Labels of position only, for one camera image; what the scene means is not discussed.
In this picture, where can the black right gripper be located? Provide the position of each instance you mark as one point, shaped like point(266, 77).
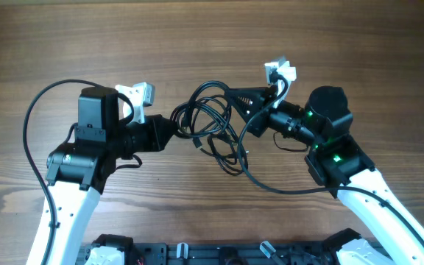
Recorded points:
point(263, 97)

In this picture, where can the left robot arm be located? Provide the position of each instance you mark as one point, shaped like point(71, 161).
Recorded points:
point(77, 171)

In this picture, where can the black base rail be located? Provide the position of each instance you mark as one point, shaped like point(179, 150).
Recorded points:
point(345, 247)

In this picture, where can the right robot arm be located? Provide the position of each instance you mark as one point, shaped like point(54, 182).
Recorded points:
point(335, 161)

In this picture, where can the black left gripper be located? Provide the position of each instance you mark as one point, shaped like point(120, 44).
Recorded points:
point(156, 140)

